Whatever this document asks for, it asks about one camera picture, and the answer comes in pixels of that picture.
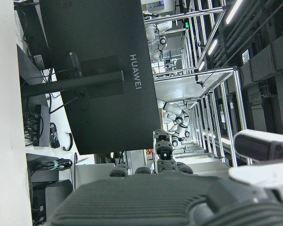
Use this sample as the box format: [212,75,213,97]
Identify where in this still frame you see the black cable bundle green tie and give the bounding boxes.
[30,159,74,175]

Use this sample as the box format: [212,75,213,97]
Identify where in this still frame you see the black desktop box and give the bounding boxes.
[14,0,51,69]

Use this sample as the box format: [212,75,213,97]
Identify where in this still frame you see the aluminium profile frame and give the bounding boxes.
[141,0,228,71]
[153,66,250,169]

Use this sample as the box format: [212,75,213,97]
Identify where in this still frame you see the silver laptop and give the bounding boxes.
[75,162,116,189]

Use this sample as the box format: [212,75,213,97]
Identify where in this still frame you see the black USB hub orange ports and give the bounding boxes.
[23,105,50,147]

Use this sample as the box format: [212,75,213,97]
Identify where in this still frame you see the black mounted camera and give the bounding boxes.
[194,74,206,89]

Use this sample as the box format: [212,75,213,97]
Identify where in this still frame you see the black power adapter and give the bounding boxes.
[65,50,83,78]

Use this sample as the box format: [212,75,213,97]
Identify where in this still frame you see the coiled black cable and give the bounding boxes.
[49,121,61,149]

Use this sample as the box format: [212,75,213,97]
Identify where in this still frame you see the black Huawei monitor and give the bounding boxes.
[39,0,161,155]

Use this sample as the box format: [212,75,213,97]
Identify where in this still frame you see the black equipment case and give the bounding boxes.
[25,153,74,226]

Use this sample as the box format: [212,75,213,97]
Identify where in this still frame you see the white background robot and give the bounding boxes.
[144,10,174,61]
[157,98,191,146]

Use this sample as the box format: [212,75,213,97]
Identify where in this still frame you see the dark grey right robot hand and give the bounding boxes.
[46,128,283,226]

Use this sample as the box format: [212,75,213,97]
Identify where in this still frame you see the black hooked cable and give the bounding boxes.
[62,132,74,152]

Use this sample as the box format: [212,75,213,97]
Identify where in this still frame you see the black monitor stand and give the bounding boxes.
[20,70,126,97]

